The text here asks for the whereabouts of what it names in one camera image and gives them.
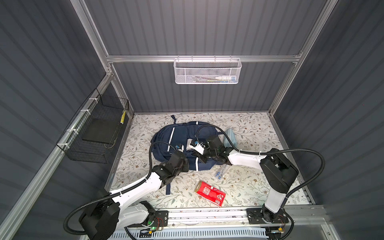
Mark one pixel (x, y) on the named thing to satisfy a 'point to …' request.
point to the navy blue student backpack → (166, 140)
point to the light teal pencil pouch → (232, 136)
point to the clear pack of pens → (219, 171)
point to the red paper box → (209, 193)
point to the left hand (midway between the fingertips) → (186, 160)
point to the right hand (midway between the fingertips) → (194, 153)
